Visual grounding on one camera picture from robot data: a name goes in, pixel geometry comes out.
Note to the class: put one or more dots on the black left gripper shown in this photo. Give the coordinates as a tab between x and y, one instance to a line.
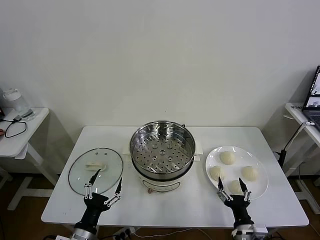
93	202

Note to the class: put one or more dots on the round glass pot lid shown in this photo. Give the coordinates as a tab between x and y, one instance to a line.
80	165

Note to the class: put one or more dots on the white oval plate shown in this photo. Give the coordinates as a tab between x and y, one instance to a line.
250	155

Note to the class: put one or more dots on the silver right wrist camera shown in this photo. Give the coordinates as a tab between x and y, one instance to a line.
259	230

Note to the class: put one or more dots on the white label sticker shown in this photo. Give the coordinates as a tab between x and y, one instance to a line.
297	107

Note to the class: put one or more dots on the black post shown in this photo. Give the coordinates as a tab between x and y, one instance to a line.
282	157

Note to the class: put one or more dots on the white power strip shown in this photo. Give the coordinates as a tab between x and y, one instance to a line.
125	233

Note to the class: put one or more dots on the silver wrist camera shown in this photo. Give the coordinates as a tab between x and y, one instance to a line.
63	237
259	230

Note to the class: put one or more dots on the white steamed baozi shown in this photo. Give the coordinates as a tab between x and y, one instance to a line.
249	173
235	187
215	172
227	158

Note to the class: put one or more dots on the small grey adapter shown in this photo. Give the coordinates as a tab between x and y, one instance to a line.
17	118

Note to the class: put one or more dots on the clear water bottle white cap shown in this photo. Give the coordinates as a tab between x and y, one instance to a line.
20	105

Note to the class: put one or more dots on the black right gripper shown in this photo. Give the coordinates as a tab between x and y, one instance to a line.
238	205

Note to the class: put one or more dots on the open grey laptop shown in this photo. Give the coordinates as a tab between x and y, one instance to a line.
312	115

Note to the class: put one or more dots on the perforated steel steamer basket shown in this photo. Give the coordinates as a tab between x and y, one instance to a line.
162	152

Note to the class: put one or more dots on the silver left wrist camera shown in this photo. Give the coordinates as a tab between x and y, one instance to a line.
63	237

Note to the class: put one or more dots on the white side table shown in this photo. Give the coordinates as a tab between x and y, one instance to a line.
12	142
297	112

